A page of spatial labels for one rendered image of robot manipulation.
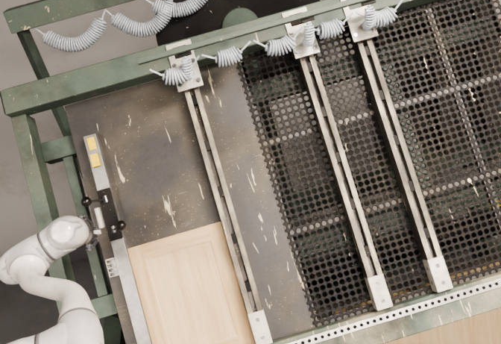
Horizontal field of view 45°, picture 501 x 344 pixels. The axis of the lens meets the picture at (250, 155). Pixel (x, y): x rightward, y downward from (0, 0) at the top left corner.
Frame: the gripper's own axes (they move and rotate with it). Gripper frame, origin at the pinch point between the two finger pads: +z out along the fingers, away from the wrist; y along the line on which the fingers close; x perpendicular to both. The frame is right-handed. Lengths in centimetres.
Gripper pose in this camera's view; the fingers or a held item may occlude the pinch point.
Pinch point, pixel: (95, 233)
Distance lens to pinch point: 230.0
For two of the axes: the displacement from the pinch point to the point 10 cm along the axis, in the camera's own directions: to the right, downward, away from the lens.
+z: -0.1, 1.3, 9.9
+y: 2.8, 9.5, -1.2
